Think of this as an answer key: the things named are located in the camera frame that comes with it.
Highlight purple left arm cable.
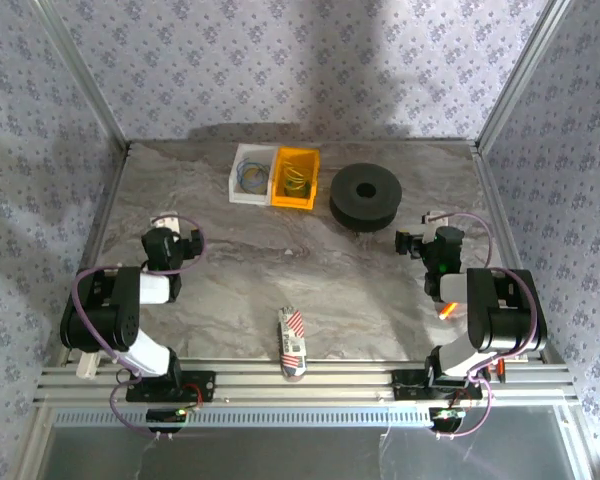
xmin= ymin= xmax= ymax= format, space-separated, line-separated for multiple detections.
xmin=74 ymin=214 xmax=207 ymax=441

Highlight grey slotted cable duct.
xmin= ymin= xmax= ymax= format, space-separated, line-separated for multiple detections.
xmin=52 ymin=404 xmax=439 ymax=429

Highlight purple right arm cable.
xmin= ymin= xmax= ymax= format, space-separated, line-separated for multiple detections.
xmin=437 ymin=212 xmax=540 ymax=441

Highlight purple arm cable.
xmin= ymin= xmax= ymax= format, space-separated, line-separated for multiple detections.
xmin=437 ymin=212 xmax=540 ymax=441
xmin=74 ymin=214 xmax=207 ymax=441

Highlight flag printed packet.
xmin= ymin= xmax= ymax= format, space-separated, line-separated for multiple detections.
xmin=277 ymin=306 xmax=309 ymax=384

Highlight aluminium frame post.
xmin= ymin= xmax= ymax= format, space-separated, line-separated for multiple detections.
xmin=472 ymin=0 xmax=575 ymax=152
xmin=32 ymin=0 xmax=132 ymax=152

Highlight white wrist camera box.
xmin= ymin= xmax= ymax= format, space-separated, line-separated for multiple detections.
xmin=148 ymin=213 xmax=182 ymax=234
xmin=421 ymin=211 xmax=449 ymax=236

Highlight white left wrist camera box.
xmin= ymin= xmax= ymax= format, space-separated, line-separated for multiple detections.
xmin=148 ymin=213 xmax=182 ymax=234

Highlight aluminium table edge rail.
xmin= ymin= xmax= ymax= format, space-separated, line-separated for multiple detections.
xmin=72 ymin=142 xmax=132 ymax=364
xmin=472 ymin=143 xmax=552 ymax=362

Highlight white plastic bin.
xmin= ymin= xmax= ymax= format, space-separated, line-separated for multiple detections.
xmin=228 ymin=143 xmax=281 ymax=206

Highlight grey metal sheet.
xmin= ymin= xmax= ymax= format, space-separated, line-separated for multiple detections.
xmin=44 ymin=405 xmax=585 ymax=480

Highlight orange handled pliers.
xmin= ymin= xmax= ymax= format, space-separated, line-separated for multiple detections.
xmin=484 ymin=357 xmax=509 ymax=384

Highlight white plastic bracket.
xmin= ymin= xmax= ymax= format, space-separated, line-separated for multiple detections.
xmin=75 ymin=352 xmax=102 ymax=382

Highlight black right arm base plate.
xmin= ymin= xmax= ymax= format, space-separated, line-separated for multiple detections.
xmin=392 ymin=369 xmax=484 ymax=402

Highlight black cable spool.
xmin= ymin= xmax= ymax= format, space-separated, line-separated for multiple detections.
xmin=328 ymin=162 xmax=403 ymax=235

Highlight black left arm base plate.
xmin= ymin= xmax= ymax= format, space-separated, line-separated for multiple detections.
xmin=126 ymin=370 xmax=217 ymax=403

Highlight aluminium mounting rail frame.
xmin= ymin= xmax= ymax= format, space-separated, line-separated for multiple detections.
xmin=32 ymin=360 xmax=580 ymax=407

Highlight yellow plastic bin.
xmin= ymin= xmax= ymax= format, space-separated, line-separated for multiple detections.
xmin=269 ymin=145 xmax=322 ymax=211

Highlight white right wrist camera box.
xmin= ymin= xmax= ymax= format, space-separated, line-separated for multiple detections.
xmin=421 ymin=211 xmax=449 ymax=236

